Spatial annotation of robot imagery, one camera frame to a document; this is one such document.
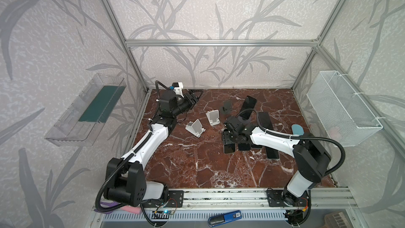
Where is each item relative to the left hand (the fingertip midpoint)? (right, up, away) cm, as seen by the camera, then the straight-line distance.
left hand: (202, 95), depth 76 cm
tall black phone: (+28, -4, +19) cm, 34 cm away
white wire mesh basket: (+59, -10, -13) cm, 61 cm away
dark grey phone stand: (+15, -7, +39) cm, 43 cm away
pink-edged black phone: (+40, -16, +29) cm, 52 cm away
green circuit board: (-16, -53, -5) cm, 56 cm away
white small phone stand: (+6, -14, +23) cm, 28 cm away
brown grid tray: (+59, -55, -8) cm, 81 cm away
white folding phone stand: (-5, -19, +16) cm, 25 cm away
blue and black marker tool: (+7, -52, -12) cm, 54 cm away
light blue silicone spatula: (+58, -21, +21) cm, 65 cm away
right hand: (+12, -24, +13) cm, 30 cm away
